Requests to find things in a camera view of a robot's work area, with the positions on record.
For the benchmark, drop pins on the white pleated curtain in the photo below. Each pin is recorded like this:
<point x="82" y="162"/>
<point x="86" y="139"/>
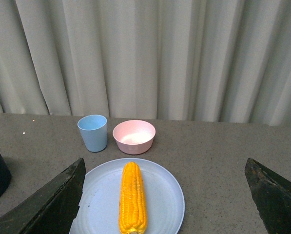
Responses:
<point x="203" y="60"/>

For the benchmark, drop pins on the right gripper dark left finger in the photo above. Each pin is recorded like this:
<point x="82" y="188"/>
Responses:
<point x="52" y="208"/>

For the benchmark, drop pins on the pink plastic bowl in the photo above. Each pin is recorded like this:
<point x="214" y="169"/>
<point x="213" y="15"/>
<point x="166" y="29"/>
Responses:
<point x="134" y="137"/>

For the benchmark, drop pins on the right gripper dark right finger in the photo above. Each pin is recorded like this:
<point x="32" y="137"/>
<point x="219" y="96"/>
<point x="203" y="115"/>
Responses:
<point x="272" y="196"/>

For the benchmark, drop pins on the light blue plate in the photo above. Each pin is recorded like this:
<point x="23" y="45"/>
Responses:
<point x="98" y="208"/>

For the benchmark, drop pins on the yellow corn cob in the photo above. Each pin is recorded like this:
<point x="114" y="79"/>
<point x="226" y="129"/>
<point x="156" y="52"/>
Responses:
<point x="133" y="217"/>

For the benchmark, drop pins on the light blue plastic cup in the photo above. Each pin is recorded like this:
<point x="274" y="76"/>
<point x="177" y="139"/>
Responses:
<point x="93" y="129"/>

